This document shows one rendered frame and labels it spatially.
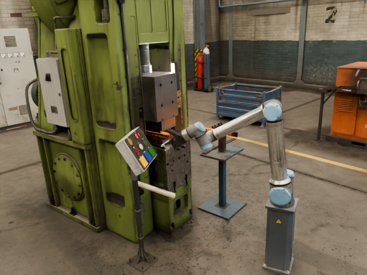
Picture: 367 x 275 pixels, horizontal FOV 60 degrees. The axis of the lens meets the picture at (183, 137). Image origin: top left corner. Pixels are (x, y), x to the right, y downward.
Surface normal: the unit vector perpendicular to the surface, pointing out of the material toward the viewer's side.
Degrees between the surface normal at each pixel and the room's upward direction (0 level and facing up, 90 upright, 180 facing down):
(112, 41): 89
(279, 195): 95
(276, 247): 90
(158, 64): 90
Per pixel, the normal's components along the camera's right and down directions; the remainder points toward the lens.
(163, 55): -0.60, 0.28
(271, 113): -0.40, 0.18
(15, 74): 0.69, 0.20
